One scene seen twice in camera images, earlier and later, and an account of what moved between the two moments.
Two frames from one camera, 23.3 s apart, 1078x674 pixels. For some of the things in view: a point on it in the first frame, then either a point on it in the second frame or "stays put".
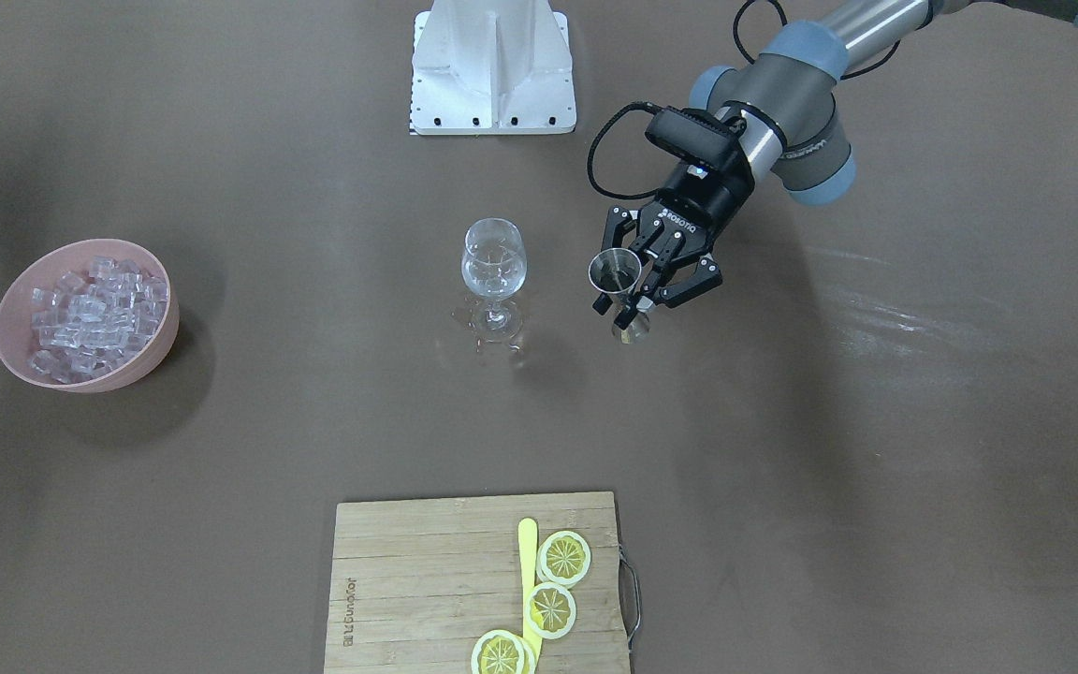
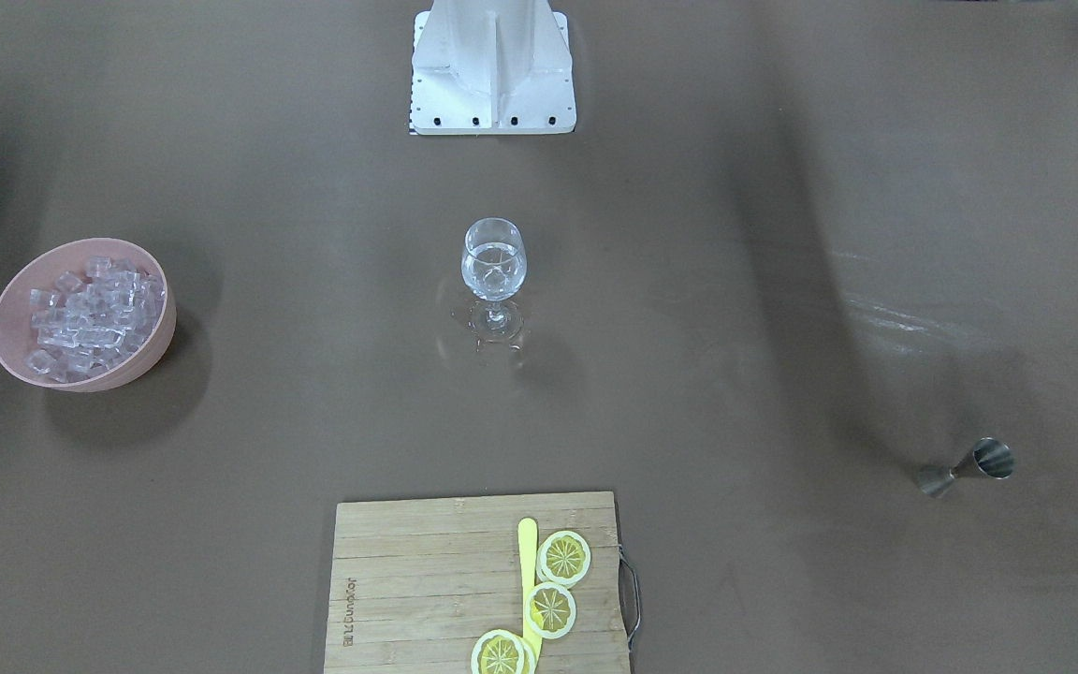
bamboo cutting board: (416, 583) stays put
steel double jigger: (617, 271) → (991, 457)
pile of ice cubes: (89, 325) stays put
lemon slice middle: (550, 610) stays put
